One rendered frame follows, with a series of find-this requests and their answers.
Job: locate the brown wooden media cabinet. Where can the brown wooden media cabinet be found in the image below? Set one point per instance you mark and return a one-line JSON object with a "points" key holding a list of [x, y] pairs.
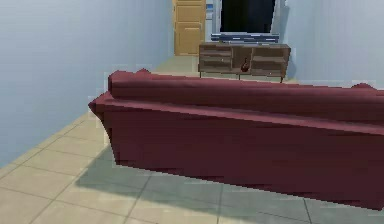
{"points": [[216, 58]]}

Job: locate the black television set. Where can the black television set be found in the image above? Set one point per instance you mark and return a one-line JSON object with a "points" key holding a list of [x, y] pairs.
{"points": [[247, 16]]}

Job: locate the tan wooden room door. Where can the tan wooden room door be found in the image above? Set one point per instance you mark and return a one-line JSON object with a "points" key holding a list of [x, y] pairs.
{"points": [[189, 30]]}

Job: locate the dark red sofa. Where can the dark red sofa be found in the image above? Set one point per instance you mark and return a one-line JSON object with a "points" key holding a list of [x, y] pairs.
{"points": [[253, 140]]}

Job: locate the small dark red vase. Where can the small dark red vase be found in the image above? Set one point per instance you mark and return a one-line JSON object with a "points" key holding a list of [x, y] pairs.
{"points": [[245, 66]]}

